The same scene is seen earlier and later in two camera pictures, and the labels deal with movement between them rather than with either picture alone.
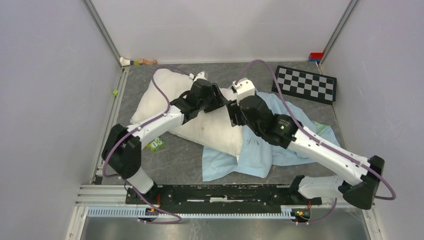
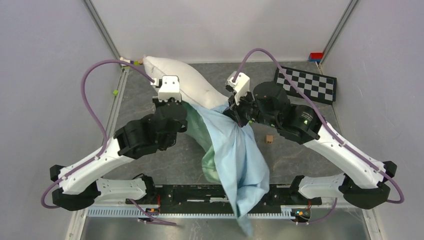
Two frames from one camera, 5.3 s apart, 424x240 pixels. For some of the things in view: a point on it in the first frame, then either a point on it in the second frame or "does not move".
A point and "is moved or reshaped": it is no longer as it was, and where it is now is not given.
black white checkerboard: (306, 85) does not move
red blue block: (316, 56) does not move
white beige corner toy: (124, 62) does not move
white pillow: (213, 131) is moved or reshaped
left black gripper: (218, 101) → (157, 103)
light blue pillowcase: (258, 155) is moved or reshaped
